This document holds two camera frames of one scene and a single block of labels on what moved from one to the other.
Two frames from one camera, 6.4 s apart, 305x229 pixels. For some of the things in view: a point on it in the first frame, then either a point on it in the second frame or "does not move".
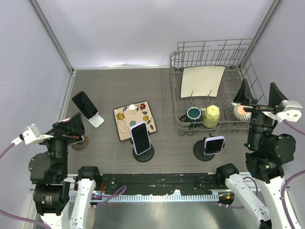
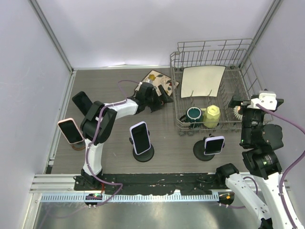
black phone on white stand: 85,104 does not move
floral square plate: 131,115 → 157,78
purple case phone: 140,137 does not move
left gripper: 75,126 → 158,104
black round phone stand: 145,156 does not move
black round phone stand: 198,150 does not move
